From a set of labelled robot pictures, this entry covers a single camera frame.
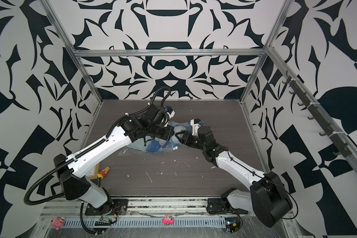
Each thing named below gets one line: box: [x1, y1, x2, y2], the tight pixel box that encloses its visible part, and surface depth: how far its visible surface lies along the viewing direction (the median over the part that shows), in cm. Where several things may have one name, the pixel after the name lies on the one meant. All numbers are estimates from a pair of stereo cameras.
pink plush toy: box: [50, 216, 65, 231], surface depth 70 cm
